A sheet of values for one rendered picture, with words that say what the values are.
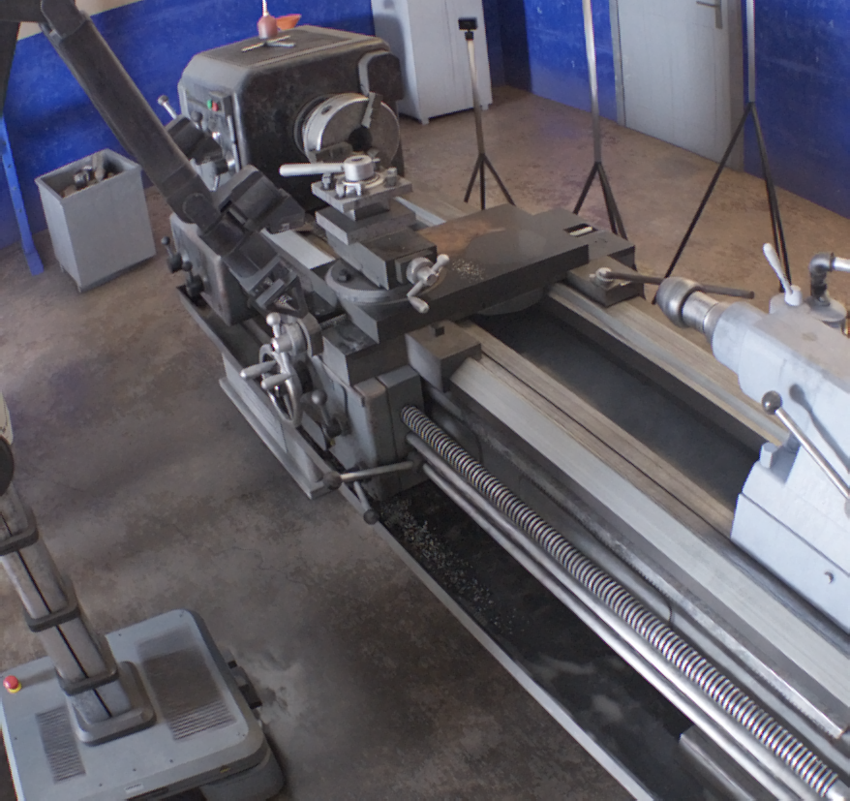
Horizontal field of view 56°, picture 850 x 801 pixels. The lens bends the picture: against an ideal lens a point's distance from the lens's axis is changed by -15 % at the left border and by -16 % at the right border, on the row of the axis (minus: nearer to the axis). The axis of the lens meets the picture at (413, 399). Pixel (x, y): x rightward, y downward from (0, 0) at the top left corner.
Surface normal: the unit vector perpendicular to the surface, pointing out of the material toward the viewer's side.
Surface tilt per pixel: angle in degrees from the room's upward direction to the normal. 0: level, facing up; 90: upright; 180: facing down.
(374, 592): 0
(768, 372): 85
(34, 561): 90
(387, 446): 90
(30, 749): 0
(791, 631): 36
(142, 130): 89
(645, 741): 0
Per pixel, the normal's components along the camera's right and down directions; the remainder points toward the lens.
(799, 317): -0.10, -0.82
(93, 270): 0.60, 0.40
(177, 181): 0.42, 0.50
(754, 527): -0.85, 0.37
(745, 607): -0.58, -0.45
